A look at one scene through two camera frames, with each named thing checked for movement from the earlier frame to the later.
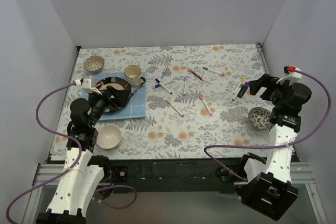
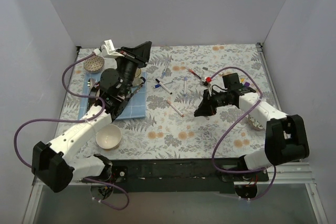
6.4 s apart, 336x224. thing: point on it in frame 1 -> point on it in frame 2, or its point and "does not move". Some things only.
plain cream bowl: [109, 137] does not move
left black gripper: [107, 98] -> [133, 56]
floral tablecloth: [196, 96] does not move
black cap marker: [163, 86] does not move
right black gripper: [267, 90] -> [210, 100]
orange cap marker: [171, 105] does not move
